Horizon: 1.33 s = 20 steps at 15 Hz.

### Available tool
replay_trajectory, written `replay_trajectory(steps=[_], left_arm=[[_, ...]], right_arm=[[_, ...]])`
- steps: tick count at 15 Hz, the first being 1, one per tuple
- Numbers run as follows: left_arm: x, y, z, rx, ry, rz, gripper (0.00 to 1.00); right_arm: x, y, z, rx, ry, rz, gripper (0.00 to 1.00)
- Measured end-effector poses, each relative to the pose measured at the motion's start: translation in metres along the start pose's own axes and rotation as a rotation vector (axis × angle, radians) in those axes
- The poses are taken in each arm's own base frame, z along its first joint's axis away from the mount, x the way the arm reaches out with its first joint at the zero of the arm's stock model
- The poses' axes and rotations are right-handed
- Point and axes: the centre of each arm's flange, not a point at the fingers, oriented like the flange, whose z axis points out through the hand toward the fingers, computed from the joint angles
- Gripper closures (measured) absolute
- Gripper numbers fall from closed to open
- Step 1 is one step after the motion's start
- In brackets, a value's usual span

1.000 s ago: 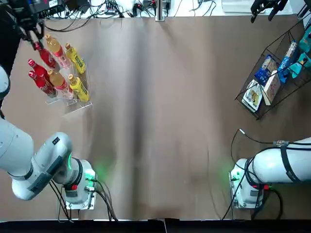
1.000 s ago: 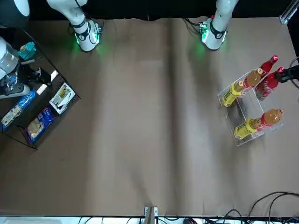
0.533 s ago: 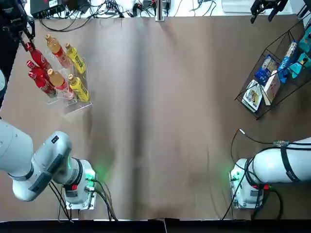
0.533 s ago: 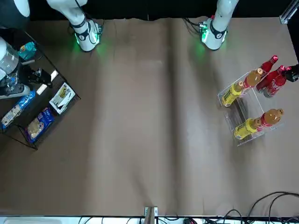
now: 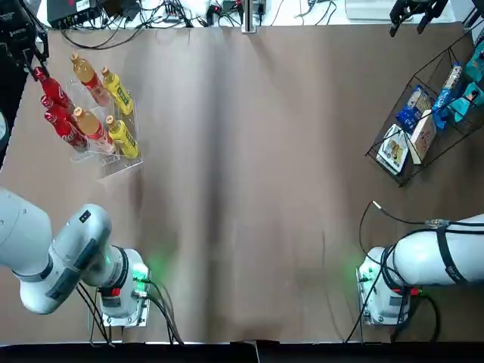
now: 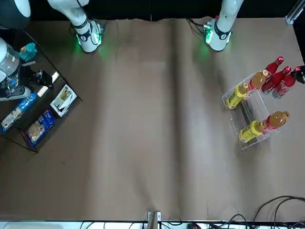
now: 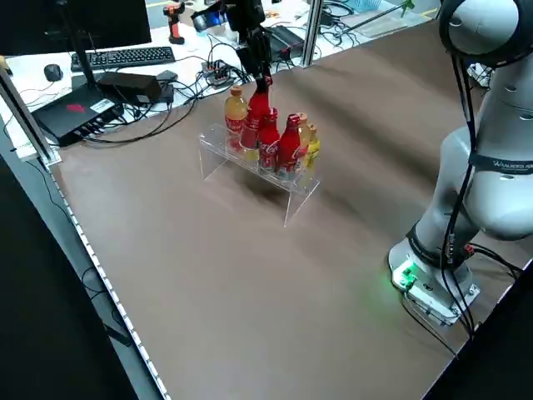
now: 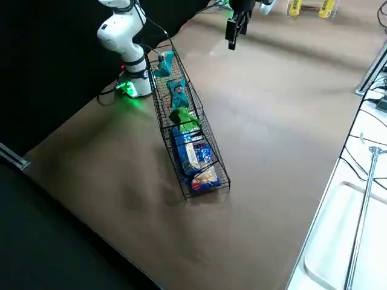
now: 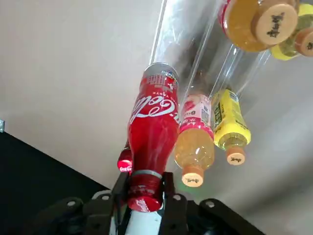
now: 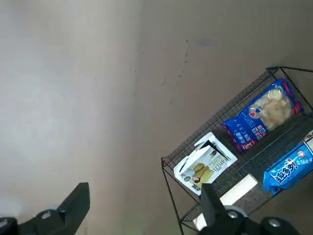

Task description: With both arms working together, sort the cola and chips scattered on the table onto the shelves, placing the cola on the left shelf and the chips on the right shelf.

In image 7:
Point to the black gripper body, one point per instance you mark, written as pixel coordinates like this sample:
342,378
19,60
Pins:
245,14

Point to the red cola bottle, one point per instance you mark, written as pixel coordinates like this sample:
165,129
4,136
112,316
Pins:
291,146
269,146
258,110

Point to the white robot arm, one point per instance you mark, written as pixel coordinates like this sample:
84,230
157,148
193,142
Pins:
491,187

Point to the clear acrylic shelf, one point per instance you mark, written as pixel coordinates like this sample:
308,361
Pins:
300,196

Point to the black electronic box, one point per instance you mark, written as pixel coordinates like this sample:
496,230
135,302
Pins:
287,39

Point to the orange drink bottle red label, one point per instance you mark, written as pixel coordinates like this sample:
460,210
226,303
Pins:
305,125
235,108

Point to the red and black drill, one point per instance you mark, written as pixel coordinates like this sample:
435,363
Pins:
175,31

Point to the yellow label tea bottle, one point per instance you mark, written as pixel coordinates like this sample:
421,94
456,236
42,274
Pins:
313,150

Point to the blue plastic basket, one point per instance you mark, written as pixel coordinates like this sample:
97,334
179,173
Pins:
366,3

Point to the black power brick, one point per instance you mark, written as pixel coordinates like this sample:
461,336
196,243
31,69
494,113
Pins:
129,85

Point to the black keyboard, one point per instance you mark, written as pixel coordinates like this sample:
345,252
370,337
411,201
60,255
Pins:
125,57

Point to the green clamp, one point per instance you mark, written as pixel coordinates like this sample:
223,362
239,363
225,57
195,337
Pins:
408,8

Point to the black monitor stand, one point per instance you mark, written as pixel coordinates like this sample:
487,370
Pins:
79,54

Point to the black monitor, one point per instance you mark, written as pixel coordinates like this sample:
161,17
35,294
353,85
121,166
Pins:
62,25

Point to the black computer with red logo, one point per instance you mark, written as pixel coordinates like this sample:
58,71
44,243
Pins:
71,114

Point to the black computer mouse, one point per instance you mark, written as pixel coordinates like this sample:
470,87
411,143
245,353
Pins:
54,73

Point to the white table edge strip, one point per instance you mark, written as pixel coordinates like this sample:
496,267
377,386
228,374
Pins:
112,291

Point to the aluminium profile post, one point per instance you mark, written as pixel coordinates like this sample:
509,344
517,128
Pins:
312,33

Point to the aluminium corner post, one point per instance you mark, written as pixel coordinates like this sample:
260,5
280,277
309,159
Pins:
29,121

